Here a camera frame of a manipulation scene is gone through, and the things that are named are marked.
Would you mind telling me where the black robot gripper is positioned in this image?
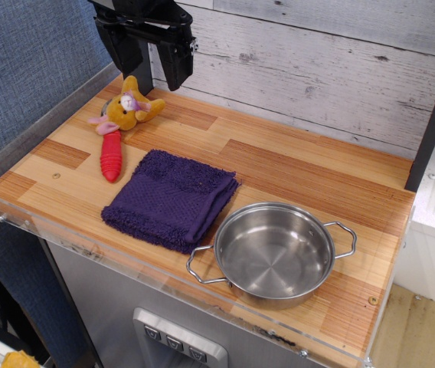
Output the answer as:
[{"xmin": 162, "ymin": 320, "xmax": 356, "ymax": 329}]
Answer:
[{"xmin": 92, "ymin": 1, "xmax": 195, "ymax": 91}]

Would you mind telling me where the stainless steel pot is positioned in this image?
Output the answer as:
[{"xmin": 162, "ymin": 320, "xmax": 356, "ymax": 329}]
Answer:
[{"xmin": 185, "ymin": 202, "xmax": 358, "ymax": 311}]

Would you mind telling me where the brown plush bunny toy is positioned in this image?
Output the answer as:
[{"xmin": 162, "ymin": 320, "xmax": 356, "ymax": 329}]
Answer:
[{"xmin": 88, "ymin": 76, "xmax": 165, "ymax": 135}]

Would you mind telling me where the purple folded towel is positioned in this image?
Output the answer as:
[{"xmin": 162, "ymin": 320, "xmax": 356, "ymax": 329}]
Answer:
[{"xmin": 101, "ymin": 149, "xmax": 239, "ymax": 254}]

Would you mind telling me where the clear acrylic table guard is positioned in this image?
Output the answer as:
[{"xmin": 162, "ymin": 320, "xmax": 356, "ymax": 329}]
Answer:
[{"xmin": 0, "ymin": 199, "xmax": 371, "ymax": 367}]

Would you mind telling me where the stainless steel cabinet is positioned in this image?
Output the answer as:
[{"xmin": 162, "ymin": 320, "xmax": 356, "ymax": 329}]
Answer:
[{"xmin": 47, "ymin": 242, "xmax": 316, "ymax": 367}]

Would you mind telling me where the grey dispenser button panel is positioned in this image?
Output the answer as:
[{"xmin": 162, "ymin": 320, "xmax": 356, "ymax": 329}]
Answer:
[{"xmin": 132, "ymin": 307, "xmax": 228, "ymax": 367}]

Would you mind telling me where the yellow black object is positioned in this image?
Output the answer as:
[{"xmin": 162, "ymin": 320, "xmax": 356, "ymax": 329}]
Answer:
[{"xmin": 0, "ymin": 350, "xmax": 41, "ymax": 368}]

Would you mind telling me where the dark grey left post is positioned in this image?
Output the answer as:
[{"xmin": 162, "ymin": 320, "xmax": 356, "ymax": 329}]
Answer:
[{"xmin": 124, "ymin": 40, "xmax": 154, "ymax": 96}]

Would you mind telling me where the red handled spoon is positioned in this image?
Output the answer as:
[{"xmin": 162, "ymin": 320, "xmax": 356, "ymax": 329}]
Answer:
[{"xmin": 100, "ymin": 100, "xmax": 123, "ymax": 183}]

